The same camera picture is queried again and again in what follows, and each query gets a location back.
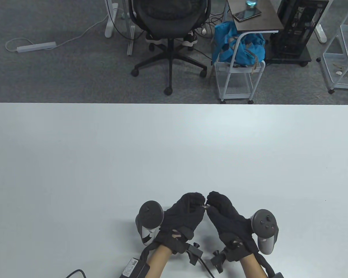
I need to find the person's left hand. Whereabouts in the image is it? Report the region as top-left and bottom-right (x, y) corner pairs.
(154, 192), (206, 255)

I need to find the person's right hand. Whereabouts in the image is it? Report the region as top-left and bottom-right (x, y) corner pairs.
(206, 191), (260, 262)

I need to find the person's left forearm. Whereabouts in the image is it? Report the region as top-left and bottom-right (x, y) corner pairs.
(145, 245), (174, 278)

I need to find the person's right forearm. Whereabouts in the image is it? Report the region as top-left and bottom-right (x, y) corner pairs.
(239, 255), (269, 278)

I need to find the black round-top controller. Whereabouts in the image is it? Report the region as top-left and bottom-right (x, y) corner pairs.
(251, 209), (280, 255)
(135, 201), (164, 246)

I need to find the black box with white label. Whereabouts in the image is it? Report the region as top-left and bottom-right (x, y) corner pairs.
(120, 256), (150, 278)

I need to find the blue fabric bag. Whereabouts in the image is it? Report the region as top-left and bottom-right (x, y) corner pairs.
(212, 21), (266, 66)

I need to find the black wheeled stand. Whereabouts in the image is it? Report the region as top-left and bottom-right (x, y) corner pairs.
(264, 46), (312, 67)

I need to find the thin white desk leg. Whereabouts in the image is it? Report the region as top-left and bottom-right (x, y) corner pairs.
(123, 0), (137, 56)

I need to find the black mesh office chair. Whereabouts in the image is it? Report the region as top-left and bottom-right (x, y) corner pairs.
(128, 0), (212, 96)

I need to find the white side table dark top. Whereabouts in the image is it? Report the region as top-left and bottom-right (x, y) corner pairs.
(214, 0), (284, 105)

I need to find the black computer tower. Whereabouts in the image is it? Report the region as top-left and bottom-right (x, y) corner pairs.
(271, 0), (329, 57)

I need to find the black smartphone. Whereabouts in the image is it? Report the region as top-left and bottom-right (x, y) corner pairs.
(233, 9), (262, 22)

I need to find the white power strip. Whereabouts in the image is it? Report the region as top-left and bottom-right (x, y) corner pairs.
(17, 41), (57, 53)

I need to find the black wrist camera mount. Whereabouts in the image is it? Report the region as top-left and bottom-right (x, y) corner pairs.
(210, 250), (228, 274)
(188, 243), (204, 266)

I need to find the black braided cable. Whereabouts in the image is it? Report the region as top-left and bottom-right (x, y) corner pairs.
(255, 253), (276, 275)
(139, 243), (158, 262)

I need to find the white wire shelf cart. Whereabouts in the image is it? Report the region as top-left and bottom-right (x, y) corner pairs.
(317, 0), (348, 94)

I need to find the white power cable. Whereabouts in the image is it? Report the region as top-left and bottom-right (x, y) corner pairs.
(5, 13), (109, 52)

